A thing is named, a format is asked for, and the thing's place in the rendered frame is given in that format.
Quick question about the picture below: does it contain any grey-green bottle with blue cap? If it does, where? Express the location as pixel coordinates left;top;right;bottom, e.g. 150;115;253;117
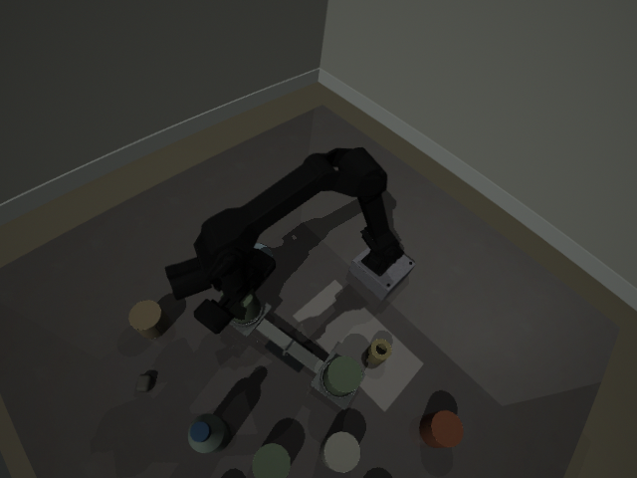
188;413;231;453

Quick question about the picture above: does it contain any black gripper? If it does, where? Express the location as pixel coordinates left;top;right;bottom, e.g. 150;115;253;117
194;249;276;335

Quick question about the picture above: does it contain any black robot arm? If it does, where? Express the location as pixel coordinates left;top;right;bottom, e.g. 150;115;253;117
165;147;404;300

